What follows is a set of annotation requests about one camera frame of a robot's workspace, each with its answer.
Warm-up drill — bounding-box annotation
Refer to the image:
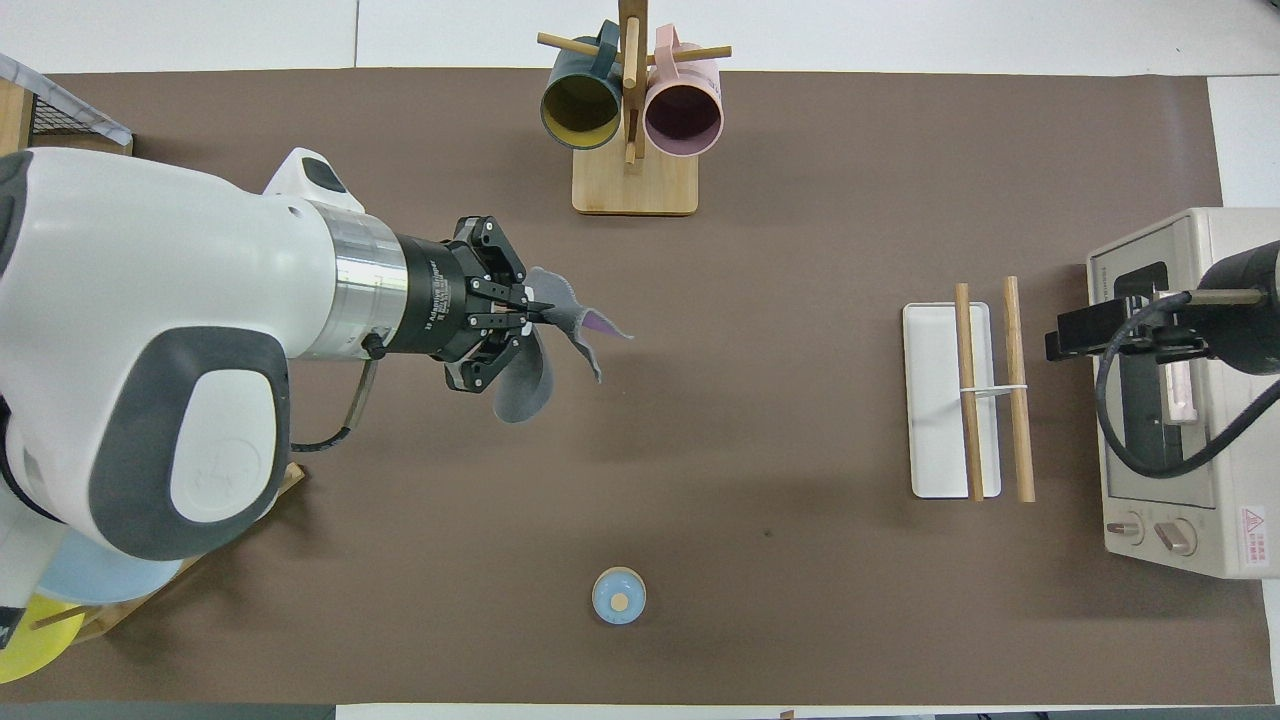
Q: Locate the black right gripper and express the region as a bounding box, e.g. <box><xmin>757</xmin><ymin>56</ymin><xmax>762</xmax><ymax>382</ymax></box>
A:
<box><xmin>1045</xmin><ymin>240</ymin><xmax>1280</xmax><ymax>377</ymax></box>

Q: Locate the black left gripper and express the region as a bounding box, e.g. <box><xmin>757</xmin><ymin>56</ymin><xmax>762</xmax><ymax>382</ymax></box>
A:
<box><xmin>397</xmin><ymin>215</ymin><xmax>556</xmax><ymax>393</ymax></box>

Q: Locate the purple and grey towel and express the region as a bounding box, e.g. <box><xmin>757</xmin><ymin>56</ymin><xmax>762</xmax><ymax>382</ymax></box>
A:
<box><xmin>492</xmin><ymin>266</ymin><xmax>634</xmax><ymax>424</ymax></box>

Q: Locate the wooden plate rack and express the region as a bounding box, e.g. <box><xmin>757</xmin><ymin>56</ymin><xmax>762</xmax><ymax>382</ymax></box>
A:
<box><xmin>30</xmin><ymin>462</ymin><xmax>307</xmax><ymax>643</ymax></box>

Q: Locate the wooden mug tree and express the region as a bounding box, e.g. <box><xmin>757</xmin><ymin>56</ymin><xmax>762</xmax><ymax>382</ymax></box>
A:
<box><xmin>537</xmin><ymin>0</ymin><xmax>733</xmax><ymax>217</ymax></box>

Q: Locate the beige toaster oven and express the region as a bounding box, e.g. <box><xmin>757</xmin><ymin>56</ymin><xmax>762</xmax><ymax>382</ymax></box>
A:
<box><xmin>1087</xmin><ymin>207</ymin><xmax>1280</xmax><ymax>581</ymax></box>

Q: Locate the white rectangular tray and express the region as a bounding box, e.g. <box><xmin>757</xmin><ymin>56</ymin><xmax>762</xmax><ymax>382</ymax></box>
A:
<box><xmin>902</xmin><ymin>276</ymin><xmax>1037</xmax><ymax>504</ymax></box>

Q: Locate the dark green mug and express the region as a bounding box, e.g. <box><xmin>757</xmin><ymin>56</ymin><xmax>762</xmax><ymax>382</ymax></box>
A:
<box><xmin>540</xmin><ymin>20</ymin><xmax>626</xmax><ymax>151</ymax></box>

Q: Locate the pink mug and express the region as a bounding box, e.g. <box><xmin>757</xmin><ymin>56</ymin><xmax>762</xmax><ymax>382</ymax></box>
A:
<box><xmin>643</xmin><ymin>24</ymin><xmax>724</xmax><ymax>158</ymax></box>

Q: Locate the brown table mat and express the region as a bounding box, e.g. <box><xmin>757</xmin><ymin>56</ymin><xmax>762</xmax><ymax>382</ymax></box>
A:
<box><xmin>0</xmin><ymin>68</ymin><xmax>1276</xmax><ymax>706</ymax></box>

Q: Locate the light blue plate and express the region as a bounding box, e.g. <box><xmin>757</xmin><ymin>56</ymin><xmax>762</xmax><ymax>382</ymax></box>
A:
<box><xmin>38</xmin><ymin>555</ymin><xmax>186</xmax><ymax>607</ymax></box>

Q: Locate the wooden shelf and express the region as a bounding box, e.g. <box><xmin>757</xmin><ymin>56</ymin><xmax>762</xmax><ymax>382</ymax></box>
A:
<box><xmin>0</xmin><ymin>52</ymin><xmax>133</xmax><ymax>156</ymax></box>

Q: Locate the yellow plate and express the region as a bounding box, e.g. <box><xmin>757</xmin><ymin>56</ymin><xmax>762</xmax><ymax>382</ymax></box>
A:
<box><xmin>0</xmin><ymin>595</ymin><xmax>87</xmax><ymax>684</ymax></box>

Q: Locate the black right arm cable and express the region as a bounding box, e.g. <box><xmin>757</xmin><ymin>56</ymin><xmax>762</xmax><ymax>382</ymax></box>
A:
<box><xmin>1096</xmin><ymin>288</ymin><xmax>1280</xmax><ymax>480</ymax></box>

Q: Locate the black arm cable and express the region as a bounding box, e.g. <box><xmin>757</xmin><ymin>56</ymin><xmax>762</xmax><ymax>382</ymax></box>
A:
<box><xmin>290</xmin><ymin>335</ymin><xmax>386</xmax><ymax>453</ymax></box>
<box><xmin>1096</xmin><ymin>288</ymin><xmax>1280</xmax><ymax>480</ymax></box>

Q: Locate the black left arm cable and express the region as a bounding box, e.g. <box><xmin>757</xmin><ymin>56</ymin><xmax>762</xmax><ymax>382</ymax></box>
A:
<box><xmin>290</xmin><ymin>335</ymin><xmax>386</xmax><ymax>453</ymax></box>

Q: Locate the black wire basket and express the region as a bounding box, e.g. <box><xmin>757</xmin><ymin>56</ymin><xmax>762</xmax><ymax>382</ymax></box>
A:
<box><xmin>22</xmin><ymin>88</ymin><xmax>86</xmax><ymax>136</ymax></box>

